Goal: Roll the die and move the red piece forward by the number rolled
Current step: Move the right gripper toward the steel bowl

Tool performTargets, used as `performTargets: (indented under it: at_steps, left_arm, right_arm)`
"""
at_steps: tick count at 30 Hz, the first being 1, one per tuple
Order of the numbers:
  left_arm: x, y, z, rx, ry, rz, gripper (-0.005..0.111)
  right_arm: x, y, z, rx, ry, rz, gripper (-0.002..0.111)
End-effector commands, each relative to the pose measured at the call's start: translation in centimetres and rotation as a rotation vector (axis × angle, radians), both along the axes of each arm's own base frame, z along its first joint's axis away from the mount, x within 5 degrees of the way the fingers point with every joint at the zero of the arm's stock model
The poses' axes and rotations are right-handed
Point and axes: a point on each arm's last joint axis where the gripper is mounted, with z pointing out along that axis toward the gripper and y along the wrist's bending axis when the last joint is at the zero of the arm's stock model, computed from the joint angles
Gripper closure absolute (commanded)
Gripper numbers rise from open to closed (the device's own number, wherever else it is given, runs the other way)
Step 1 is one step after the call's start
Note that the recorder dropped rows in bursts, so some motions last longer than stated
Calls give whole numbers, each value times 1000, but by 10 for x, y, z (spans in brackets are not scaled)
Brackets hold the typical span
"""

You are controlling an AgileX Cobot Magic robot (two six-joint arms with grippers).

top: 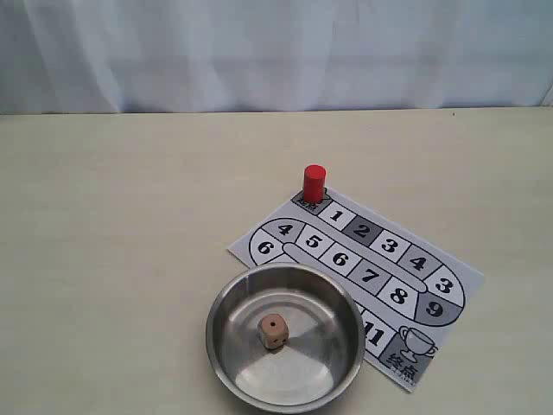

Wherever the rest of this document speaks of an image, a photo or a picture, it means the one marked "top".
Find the wooden die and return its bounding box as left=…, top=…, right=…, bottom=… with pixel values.
left=258, top=314, right=289, bottom=350

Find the stainless steel bowl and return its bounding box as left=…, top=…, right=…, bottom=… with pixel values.
left=206, top=263, right=365, bottom=414

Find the white backdrop curtain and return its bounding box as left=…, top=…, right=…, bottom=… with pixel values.
left=1, top=1, right=552, bottom=114

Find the red cylinder game piece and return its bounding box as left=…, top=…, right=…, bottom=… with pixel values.
left=302, top=164, right=326, bottom=204

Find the printed paper game board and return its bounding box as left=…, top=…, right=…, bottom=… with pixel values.
left=229, top=188, right=484, bottom=392

